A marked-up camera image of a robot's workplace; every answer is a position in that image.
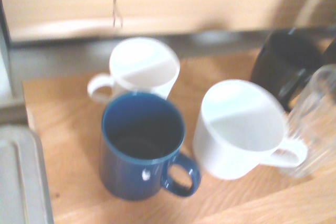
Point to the wide white mug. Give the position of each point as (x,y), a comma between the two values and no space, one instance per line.
(236,134)

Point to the clear drinking glass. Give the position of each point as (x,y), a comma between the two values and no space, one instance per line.
(309,121)

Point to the tall white mug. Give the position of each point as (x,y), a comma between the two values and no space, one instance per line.
(143,69)

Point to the black mug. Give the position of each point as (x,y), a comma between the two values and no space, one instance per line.
(283,64)

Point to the stainless steel sink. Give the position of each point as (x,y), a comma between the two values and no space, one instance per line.
(15,176)

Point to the dark blue ceramic mug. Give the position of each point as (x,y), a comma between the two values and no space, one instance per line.
(136,155)

